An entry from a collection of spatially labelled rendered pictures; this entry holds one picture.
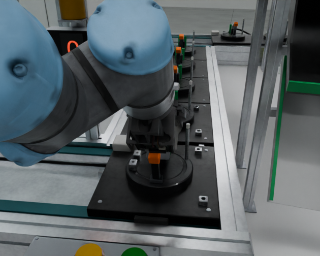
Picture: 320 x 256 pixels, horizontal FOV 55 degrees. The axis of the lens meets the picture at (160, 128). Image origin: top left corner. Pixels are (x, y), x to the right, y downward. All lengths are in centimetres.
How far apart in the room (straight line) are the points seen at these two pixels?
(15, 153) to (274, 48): 45
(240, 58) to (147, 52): 152
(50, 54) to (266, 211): 66
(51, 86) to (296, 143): 51
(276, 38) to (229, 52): 118
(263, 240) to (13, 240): 48
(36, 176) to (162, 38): 58
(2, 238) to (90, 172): 25
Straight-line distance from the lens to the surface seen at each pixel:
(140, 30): 28
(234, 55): 177
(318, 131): 63
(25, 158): 31
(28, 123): 17
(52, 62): 17
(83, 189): 72
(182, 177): 61
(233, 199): 62
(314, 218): 79
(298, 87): 50
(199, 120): 87
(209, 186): 63
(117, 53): 27
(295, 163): 61
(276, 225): 74
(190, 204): 59
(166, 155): 59
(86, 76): 29
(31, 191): 75
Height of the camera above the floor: 136
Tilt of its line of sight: 28 degrees down
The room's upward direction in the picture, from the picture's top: straight up
